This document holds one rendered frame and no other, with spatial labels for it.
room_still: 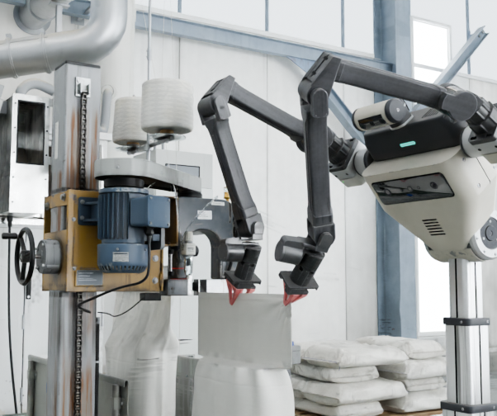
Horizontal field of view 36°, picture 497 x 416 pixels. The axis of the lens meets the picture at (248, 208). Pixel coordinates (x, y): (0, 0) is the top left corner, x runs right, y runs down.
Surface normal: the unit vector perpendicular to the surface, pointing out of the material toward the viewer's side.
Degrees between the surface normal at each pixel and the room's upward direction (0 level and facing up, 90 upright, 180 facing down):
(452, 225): 130
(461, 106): 117
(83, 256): 90
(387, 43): 90
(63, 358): 90
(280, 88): 90
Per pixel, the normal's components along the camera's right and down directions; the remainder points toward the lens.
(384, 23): -0.84, -0.05
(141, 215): -0.55, -0.08
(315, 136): 0.18, 0.38
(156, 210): 0.84, -0.05
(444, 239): -0.65, 0.60
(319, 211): 0.16, 0.17
